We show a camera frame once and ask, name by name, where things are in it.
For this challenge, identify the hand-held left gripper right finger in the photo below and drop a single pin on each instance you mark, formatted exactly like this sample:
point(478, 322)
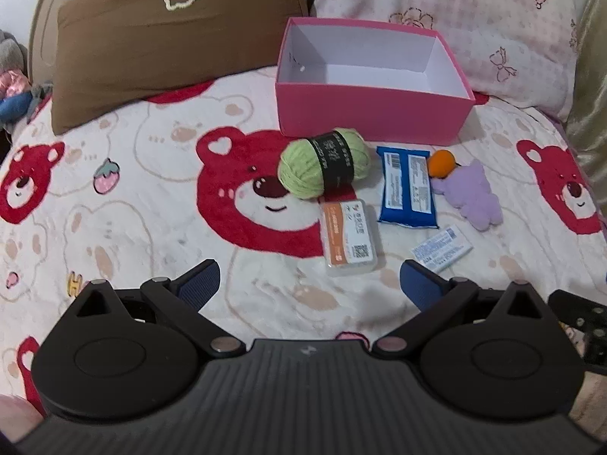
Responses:
point(419, 286)

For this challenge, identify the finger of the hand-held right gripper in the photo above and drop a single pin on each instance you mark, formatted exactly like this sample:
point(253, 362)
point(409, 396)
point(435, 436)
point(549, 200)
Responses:
point(583, 310)

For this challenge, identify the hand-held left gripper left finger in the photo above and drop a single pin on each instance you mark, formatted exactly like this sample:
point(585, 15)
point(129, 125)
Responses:
point(201, 280)

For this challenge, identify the small white blue packet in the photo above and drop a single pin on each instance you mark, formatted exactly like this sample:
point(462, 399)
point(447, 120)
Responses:
point(441, 246)

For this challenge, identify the clear case with orange label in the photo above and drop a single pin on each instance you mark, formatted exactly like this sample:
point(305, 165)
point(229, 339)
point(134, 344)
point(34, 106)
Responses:
point(351, 237)

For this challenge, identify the blue snack packet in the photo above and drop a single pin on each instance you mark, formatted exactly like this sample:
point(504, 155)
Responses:
point(408, 199)

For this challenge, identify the purple plush toy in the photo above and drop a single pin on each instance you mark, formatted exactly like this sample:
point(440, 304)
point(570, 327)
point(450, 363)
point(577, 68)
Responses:
point(474, 194)

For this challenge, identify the orange ball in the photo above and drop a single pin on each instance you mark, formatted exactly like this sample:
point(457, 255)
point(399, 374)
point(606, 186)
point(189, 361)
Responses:
point(441, 163)

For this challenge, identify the green yarn ball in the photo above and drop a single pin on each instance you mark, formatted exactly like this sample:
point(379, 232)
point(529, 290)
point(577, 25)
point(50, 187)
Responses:
point(303, 170)

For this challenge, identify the pink cardboard box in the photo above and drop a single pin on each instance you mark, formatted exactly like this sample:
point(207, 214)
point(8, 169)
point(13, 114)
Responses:
point(370, 109)

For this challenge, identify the bear printed blanket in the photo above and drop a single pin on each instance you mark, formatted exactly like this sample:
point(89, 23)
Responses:
point(142, 208)

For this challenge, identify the pink cloth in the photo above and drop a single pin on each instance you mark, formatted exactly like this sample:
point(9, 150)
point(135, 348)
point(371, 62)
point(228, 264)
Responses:
point(16, 417)

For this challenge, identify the gold satin cloth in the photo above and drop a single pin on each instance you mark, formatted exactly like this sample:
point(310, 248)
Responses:
point(590, 80)

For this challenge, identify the brown pillow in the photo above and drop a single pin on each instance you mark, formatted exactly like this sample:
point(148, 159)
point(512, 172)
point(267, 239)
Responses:
point(156, 47)

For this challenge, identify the blue plush toy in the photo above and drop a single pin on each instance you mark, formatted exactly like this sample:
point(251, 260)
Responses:
point(14, 109)

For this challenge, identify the pink checkered pillow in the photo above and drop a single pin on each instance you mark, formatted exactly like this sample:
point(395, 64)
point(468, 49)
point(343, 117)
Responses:
point(483, 33)

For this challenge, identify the pink shiny toy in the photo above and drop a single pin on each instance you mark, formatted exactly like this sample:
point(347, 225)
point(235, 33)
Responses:
point(12, 83)

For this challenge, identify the grey plush toy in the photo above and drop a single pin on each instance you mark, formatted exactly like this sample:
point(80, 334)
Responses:
point(10, 50)

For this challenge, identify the beige headboard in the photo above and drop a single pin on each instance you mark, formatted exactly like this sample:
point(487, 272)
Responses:
point(42, 19)

